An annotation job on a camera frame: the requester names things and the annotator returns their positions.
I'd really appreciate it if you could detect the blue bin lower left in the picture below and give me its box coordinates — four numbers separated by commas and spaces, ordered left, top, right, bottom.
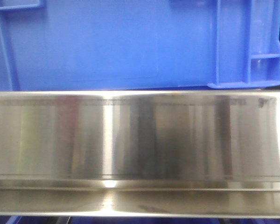
3, 216, 58, 224

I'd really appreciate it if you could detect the blue bin lower centre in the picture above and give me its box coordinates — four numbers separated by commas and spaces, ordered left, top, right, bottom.
71, 217, 220, 224

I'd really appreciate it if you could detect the stainless steel shelf rail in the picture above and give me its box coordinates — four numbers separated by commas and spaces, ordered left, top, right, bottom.
0, 90, 280, 218

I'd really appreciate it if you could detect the light blue plastic bin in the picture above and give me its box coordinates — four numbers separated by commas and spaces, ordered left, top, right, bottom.
0, 0, 280, 91

